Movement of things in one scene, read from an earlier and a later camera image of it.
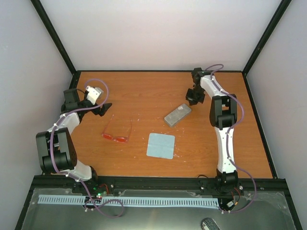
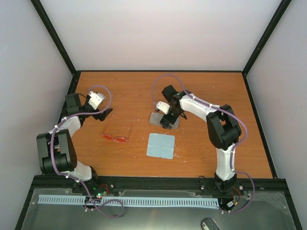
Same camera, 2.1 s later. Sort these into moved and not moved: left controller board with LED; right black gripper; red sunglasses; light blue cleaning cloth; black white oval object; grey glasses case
Moved: right black gripper; grey glasses case
Not moved: light blue cleaning cloth; red sunglasses; black white oval object; left controller board with LED
